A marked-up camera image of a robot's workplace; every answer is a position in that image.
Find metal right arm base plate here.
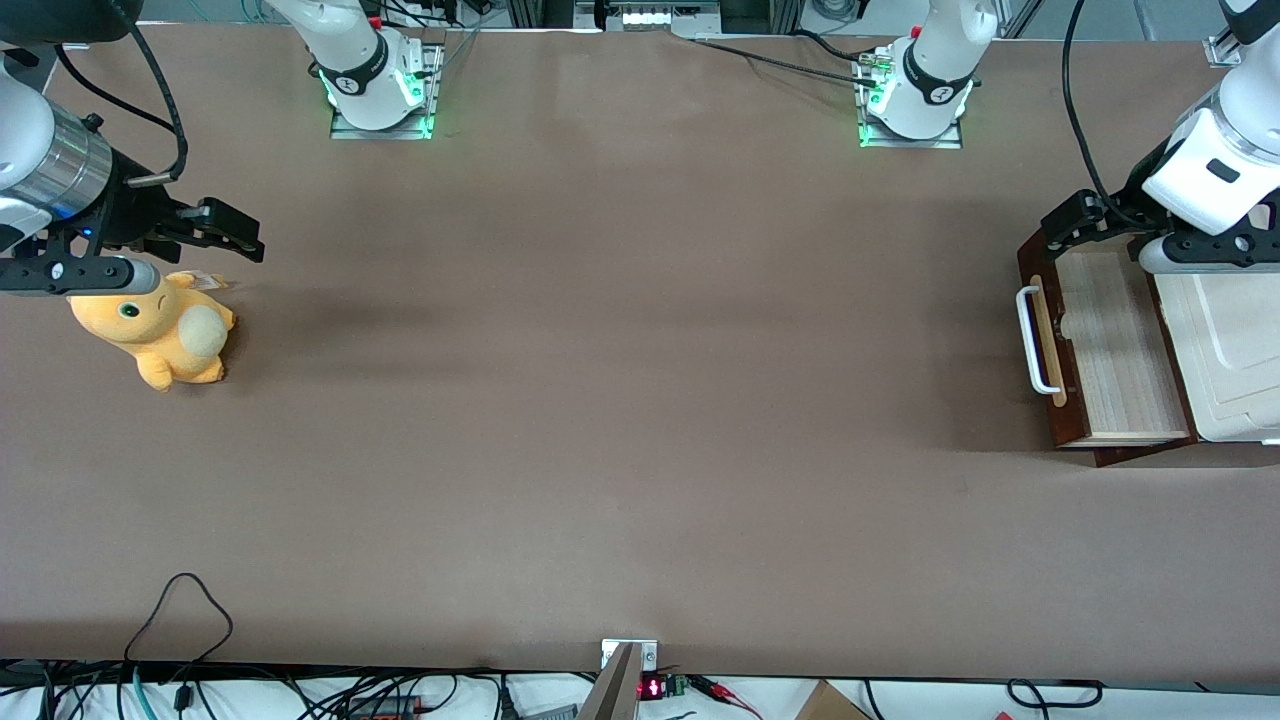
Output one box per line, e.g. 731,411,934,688
330,40,446,141

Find orange plush toy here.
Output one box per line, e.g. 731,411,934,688
68,270,237,393

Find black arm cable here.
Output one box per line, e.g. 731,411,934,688
55,22,191,188
1060,0,1151,229

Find black cable across table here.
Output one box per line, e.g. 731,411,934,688
690,35,883,87

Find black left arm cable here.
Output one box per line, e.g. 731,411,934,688
1060,0,1151,229

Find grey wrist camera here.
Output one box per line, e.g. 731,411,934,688
0,256,163,297
1138,232,1280,277

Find red wires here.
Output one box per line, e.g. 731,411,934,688
690,676,763,717

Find short black cable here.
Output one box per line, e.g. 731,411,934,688
1005,678,1103,711

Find lit device behind table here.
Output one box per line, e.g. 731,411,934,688
620,5,721,29

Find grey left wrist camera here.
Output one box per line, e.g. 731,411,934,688
1138,232,1280,277

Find orange black device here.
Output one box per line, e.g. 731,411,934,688
345,695,421,720

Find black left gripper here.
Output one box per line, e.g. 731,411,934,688
1040,140,1177,253

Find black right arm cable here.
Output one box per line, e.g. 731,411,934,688
55,22,191,188

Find grey camera mount pole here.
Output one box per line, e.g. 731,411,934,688
578,643,643,720

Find light wood handle plate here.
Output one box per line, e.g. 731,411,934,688
1030,273,1069,409

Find brown cardboard piece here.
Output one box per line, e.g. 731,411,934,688
795,680,873,720

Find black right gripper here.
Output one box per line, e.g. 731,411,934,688
60,150,266,263

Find looped black cable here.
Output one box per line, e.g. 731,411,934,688
125,573,234,666

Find dark wood drawer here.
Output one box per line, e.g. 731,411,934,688
1018,228,1197,448

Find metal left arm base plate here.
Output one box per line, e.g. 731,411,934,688
855,50,966,151

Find white metal drawer handle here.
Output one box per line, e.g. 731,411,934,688
1016,285,1064,397

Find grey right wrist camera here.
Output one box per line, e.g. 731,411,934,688
0,256,163,297

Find metal camera mount clamp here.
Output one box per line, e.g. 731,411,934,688
600,638,659,673

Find white embossed cabinet panel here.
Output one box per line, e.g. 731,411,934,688
1155,270,1280,444

